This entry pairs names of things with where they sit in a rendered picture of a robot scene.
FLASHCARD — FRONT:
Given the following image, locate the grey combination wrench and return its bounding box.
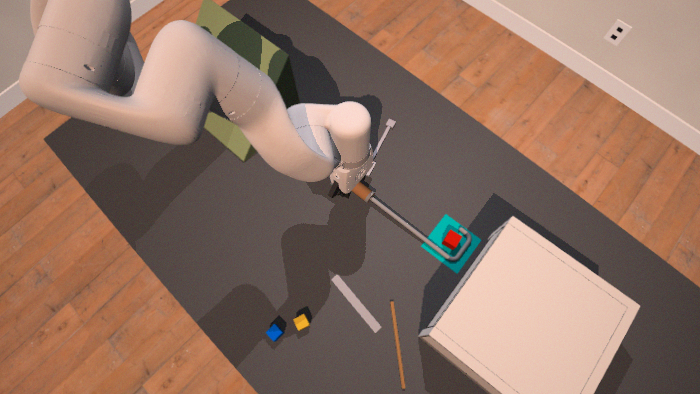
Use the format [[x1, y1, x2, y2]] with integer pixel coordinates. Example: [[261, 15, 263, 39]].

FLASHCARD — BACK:
[[366, 119, 396, 177]]

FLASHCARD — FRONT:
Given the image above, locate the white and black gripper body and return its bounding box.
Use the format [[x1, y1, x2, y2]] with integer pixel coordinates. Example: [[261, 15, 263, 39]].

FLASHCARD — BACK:
[[330, 145, 373, 194]]

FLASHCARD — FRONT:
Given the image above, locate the teal square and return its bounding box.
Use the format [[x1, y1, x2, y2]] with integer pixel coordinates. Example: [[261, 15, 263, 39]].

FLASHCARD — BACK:
[[421, 214, 481, 274]]

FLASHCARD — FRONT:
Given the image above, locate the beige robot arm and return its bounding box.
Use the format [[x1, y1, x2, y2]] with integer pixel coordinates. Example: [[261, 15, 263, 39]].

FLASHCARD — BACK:
[[19, 0, 371, 182]]

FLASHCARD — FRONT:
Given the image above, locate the blue cube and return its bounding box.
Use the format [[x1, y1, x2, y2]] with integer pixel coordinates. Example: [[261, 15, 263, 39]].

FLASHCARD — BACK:
[[266, 324, 284, 341]]

